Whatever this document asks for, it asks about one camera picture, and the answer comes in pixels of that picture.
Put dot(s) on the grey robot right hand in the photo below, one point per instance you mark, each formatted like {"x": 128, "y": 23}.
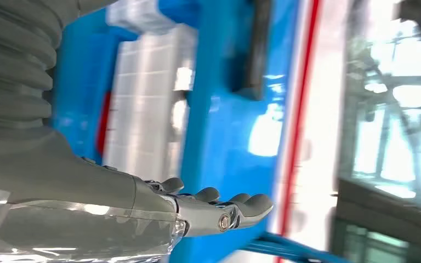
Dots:
{"x": 69, "y": 203}

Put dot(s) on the blue plastic crate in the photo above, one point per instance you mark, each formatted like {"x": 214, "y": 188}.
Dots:
{"x": 174, "y": 11}
{"x": 83, "y": 90}

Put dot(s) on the large blue metal shelf rack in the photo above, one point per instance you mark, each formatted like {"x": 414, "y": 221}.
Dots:
{"x": 225, "y": 145}

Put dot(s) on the white plastic crate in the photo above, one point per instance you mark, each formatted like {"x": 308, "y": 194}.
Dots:
{"x": 145, "y": 109}
{"x": 138, "y": 14}

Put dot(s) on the red item in crate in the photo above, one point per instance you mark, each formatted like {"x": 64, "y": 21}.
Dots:
{"x": 104, "y": 123}

